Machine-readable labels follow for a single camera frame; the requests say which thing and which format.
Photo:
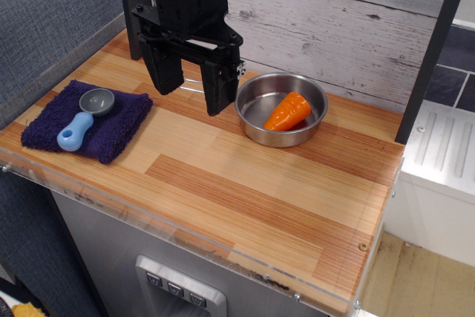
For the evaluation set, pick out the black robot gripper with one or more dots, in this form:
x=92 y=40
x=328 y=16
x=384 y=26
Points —
x=195 y=31

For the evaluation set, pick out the orange toy carrot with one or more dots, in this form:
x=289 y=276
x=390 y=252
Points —
x=292 y=110

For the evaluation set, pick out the silver button control panel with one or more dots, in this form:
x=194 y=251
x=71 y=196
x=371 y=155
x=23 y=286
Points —
x=168 y=292

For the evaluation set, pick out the clear acrylic table guard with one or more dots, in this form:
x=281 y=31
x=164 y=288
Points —
x=110 y=233

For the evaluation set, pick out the yellow object bottom left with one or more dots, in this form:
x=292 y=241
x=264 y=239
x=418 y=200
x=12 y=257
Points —
x=26 y=310

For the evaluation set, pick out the white ribbed cabinet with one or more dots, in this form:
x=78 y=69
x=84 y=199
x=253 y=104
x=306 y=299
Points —
x=433 y=198

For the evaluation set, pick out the steel pan with handle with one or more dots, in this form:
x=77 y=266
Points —
x=257 y=98

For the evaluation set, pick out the purple folded towel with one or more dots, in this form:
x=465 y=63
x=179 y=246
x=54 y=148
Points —
x=108 y=136

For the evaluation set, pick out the blue grey toy spoon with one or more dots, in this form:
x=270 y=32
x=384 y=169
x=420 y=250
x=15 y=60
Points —
x=94 y=103

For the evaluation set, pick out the black vertical post right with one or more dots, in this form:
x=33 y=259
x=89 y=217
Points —
x=437 y=40

